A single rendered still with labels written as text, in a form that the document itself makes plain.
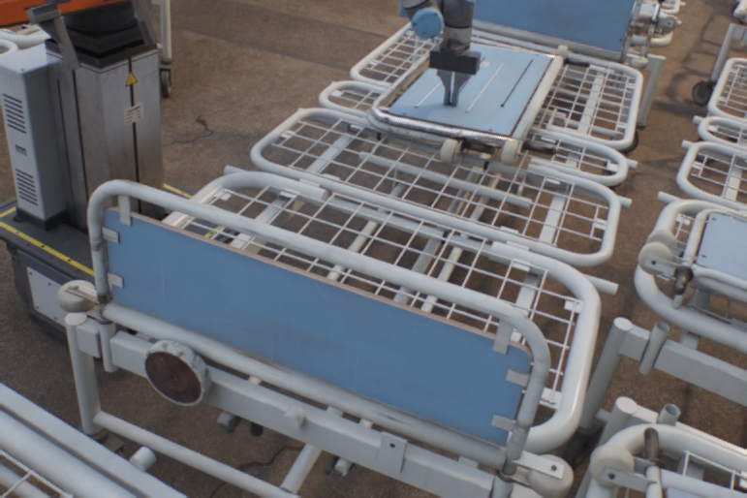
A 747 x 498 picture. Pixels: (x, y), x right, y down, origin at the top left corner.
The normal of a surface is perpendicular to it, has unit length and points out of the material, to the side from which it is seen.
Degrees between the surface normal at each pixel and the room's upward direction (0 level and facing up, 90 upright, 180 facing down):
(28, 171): 90
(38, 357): 0
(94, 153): 90
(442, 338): 90
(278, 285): 90
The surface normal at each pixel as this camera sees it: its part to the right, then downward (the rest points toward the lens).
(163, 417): 0.11, -0.84
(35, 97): 0.87, 0.34
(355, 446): -0.36, 0.46
